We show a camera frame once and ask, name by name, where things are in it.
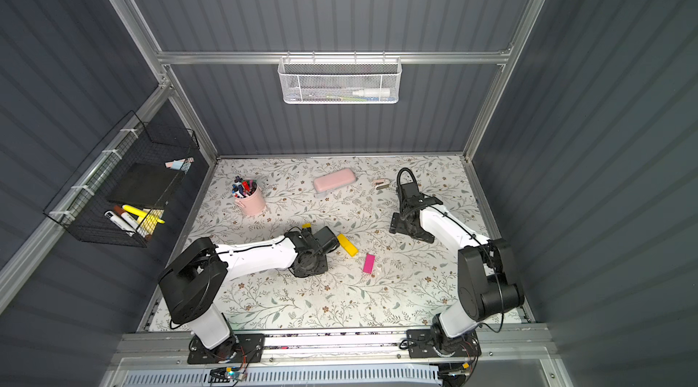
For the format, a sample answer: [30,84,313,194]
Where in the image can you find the magenta rectangular block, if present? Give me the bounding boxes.
[363,254,376,274]

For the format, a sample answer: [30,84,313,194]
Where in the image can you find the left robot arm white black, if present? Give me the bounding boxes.
[158,227,340,351]

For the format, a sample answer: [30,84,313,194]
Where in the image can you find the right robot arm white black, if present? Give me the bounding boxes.
[389,167,525,356]

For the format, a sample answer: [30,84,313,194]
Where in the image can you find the small wooden stamp block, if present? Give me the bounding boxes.
[373,179,390,190]

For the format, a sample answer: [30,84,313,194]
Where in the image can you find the pink pencil case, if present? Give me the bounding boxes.
[313,168,356,194]

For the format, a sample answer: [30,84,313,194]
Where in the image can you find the pink pen cup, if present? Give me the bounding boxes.
[234,188,266,216]

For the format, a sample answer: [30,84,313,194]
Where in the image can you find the pens in pink cup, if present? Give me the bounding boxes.
[231,176,257,199]

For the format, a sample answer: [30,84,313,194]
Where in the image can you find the yellow highlighter in basket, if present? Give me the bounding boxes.
[122,205,165,223]

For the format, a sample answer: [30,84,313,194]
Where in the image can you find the white marker in black basket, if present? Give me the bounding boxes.
[105,207,148,237]

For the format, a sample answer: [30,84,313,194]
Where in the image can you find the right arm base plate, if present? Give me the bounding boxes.
[398,328,482,359]

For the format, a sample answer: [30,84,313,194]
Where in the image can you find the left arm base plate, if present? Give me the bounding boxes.
[187,334,266,366]

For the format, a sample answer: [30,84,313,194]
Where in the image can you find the white wire mesh basket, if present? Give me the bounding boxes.
[277,57,403,105]

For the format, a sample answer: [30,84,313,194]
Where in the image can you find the black wire mesh basket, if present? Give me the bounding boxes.
[44,116,199,248]

